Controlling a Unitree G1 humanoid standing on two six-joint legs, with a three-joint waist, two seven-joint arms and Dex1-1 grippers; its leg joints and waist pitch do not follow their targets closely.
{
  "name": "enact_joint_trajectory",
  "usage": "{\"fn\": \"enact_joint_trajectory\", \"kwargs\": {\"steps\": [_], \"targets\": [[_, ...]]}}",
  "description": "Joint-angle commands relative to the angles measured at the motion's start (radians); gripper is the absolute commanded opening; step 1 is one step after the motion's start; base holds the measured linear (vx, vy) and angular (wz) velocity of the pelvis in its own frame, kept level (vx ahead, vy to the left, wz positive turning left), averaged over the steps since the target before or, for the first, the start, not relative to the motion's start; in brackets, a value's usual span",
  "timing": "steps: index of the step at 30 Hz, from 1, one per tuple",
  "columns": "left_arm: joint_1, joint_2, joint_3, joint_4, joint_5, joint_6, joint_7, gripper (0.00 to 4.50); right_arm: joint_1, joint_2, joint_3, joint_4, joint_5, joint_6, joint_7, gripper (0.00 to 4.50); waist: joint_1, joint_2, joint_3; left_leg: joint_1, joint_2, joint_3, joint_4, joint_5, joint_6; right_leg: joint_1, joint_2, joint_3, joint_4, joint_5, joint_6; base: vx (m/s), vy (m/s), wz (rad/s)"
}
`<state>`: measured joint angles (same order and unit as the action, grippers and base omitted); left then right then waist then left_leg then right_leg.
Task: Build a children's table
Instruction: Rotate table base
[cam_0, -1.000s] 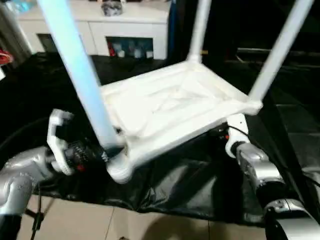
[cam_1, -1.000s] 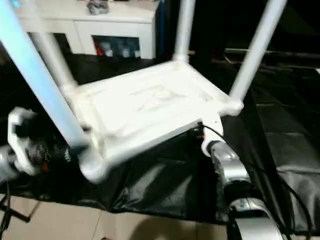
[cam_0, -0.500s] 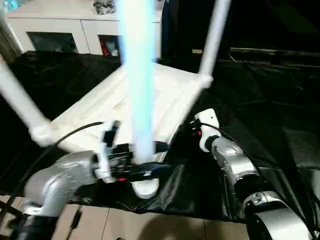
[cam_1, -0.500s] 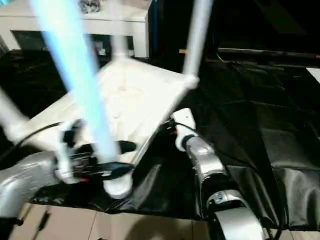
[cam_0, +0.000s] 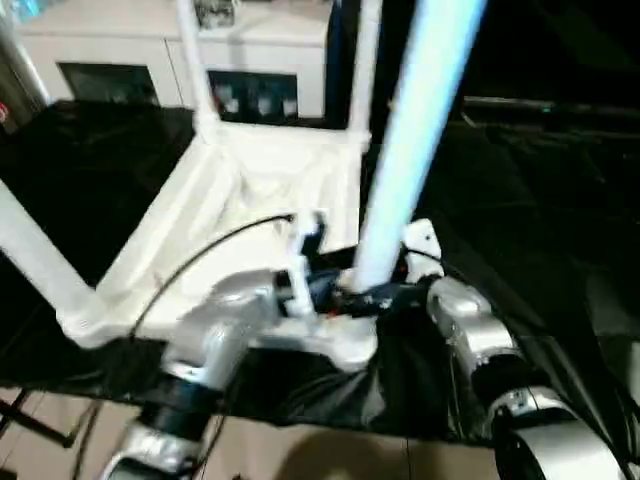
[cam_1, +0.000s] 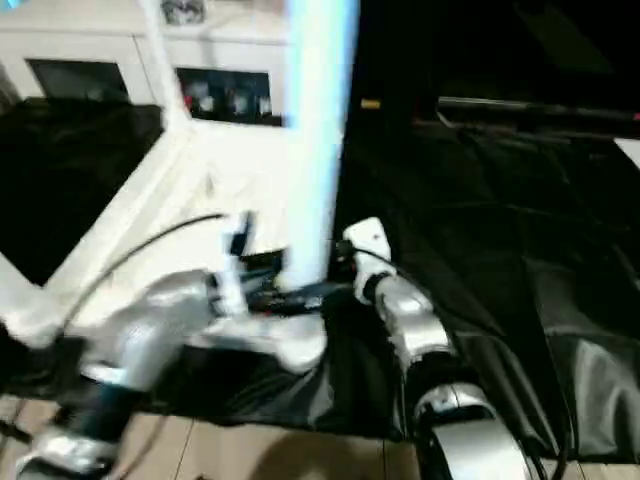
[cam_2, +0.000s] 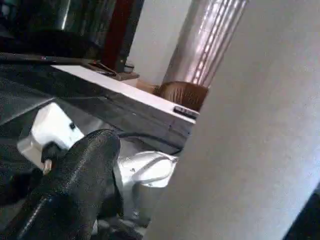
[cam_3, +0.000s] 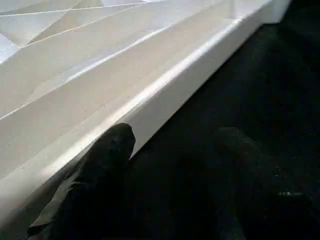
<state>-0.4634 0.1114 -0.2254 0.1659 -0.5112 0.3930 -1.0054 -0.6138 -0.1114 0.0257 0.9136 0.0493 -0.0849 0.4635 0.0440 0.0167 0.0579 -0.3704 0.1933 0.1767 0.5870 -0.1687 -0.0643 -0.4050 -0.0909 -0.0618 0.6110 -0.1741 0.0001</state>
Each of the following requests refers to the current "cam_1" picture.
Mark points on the white plastic table top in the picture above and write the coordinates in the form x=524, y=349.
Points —
x=150, y=220

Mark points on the white plastic table leg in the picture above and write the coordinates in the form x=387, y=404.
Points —
x=318, y=130
x=166, y=60
x=22, y=300

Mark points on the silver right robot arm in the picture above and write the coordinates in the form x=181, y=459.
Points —
x=440, y=380

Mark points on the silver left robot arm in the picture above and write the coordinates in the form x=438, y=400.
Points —
x=140, y=340

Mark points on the black plastic table mat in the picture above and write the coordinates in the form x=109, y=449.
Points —
x=500, y=250

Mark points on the small tan tag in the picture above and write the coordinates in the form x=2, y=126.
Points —
x=370, y=103

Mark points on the black flat bar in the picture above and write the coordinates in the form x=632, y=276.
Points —
x=540, y=108

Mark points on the grey crumpled clump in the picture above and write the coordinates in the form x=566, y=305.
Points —
x=183, y=11

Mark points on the white glass-door cabinet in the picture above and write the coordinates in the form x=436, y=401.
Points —
x=90, y=50

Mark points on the white flat board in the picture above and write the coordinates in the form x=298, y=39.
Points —
x=630, y=150

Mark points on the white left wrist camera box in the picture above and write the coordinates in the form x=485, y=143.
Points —
x=234, y=250

